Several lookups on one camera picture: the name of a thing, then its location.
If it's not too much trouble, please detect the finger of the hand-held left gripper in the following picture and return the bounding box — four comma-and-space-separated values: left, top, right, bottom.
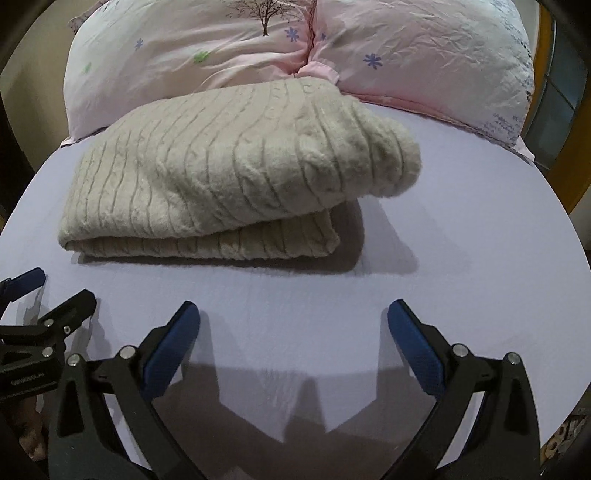
28, 289, 98, 344
0, 267, 48, 315

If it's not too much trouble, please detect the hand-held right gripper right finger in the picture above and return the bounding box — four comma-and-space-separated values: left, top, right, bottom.
386, 299, 542, 480

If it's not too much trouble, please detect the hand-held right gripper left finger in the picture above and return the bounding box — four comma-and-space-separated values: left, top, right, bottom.
48, 301, 208, 480

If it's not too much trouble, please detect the person's left hand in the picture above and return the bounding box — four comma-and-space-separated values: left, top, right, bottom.
17, 405, 49, 463

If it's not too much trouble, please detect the lavender bed sheet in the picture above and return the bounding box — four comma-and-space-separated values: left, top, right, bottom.
0, 99, 591, 480

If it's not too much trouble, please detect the patterned cloth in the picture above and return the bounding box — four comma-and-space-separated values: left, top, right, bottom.
539, 414, 588, 463

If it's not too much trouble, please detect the beige fluffy folded blanket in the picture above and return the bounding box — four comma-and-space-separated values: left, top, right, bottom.
57, 77, 424, 263

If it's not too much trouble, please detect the pink pillow with tree print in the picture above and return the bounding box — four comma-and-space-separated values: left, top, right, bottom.
62, 0, 320, 145

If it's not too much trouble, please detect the pink pillow with blue flowers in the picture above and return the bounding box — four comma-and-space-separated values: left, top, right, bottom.
295, 0, 537, 155

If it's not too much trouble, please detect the yellow wooden bed frame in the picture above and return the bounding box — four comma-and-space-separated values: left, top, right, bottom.
521, 8, 591, 219

